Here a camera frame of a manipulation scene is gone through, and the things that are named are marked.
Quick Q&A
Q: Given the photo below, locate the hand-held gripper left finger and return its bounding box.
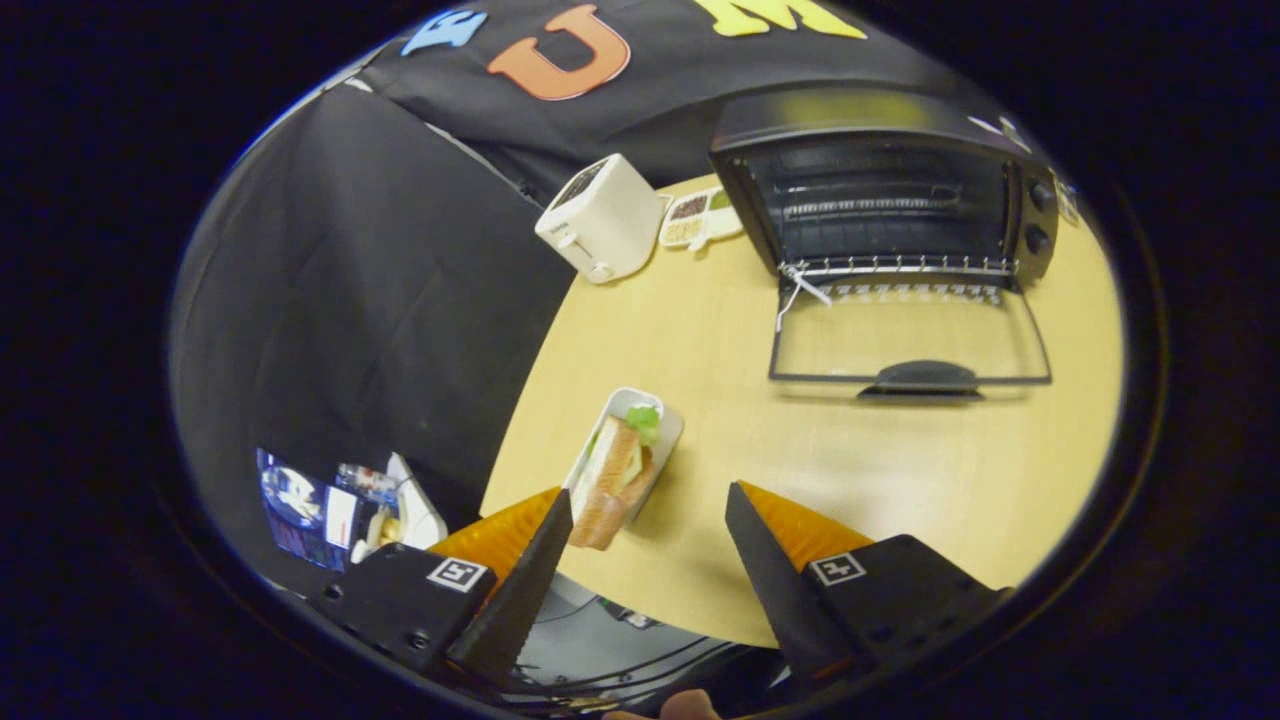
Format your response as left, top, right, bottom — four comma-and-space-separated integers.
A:
305, 487, 575, 691

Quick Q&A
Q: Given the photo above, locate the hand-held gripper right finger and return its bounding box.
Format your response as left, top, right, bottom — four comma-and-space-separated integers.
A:
725, 481, 1013, 691

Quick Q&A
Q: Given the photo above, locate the toast sandwich with lettuce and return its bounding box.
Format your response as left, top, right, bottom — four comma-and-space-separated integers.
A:
568, 405, 663, 551

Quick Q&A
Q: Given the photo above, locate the black toaster oven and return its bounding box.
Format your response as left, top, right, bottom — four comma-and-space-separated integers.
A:
708, 85, 1063, 403

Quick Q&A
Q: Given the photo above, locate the white pop-up toaster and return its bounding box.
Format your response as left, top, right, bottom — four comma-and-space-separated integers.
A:
534, 153, 666, 285

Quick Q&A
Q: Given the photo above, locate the white container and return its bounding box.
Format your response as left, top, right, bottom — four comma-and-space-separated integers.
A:
352, 452, 449, 563

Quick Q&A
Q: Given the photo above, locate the white rectangular plate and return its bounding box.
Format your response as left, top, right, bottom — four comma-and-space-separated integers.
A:
560, 387, 686, 526

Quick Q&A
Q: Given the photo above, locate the blue printed box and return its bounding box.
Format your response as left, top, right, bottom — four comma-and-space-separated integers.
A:
257, 448, 359, 571

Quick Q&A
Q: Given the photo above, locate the white zip tie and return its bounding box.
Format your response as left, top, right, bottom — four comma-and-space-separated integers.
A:
776, 262, 833, 333

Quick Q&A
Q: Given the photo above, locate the white divided snack tray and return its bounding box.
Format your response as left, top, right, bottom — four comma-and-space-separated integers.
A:
658, 186, 746, 251

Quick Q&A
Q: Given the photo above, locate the black cable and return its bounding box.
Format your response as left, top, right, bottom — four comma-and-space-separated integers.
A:
505, 630, 771, 701

